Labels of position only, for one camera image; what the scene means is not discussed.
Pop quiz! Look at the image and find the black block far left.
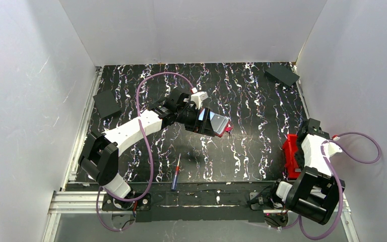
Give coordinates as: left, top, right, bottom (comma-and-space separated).
93, 90, 121, 118

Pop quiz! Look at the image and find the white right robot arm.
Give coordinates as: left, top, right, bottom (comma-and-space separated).
273, 118, 345, 225

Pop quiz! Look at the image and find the aluminium left side rail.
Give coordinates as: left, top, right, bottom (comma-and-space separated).
60, 66, 103, 192

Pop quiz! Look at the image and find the black block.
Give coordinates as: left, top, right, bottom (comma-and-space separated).
264, 63, 300, 87
93, 90, 121, 118

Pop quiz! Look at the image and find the red plastic bin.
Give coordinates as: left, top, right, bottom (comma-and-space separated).
282, 134, 301, 180

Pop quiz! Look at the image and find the red leather card holder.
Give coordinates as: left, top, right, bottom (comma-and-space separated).
198, 108, 233, 138

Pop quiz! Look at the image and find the aluminium front rail frame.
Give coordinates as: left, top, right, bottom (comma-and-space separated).
41, 189, 361, 242

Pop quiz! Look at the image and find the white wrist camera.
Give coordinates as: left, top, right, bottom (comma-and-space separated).
190, 88, 209, 109
324, 135, 343, 158

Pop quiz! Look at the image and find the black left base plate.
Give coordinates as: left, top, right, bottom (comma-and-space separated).
101, 193, 152, 211

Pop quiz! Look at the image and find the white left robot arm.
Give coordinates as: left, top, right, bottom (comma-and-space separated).
78, 89, 231, 202

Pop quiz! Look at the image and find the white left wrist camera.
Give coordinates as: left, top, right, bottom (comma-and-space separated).
190, 88, 209, 109

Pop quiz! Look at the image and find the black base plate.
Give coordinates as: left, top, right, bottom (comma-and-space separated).
101, 193, 152, 211
248, 191, 302, 212

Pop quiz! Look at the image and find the blue red screwdriver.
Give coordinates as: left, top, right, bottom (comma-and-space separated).
171, 153, 181, 191

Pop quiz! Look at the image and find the black block far right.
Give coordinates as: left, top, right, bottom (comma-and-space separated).
264, 63, 300, 87

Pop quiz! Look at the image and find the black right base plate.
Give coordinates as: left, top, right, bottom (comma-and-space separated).
248, 191, 302, 212

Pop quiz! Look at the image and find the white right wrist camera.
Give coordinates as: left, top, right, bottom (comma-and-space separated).
324, 135, 343, 158

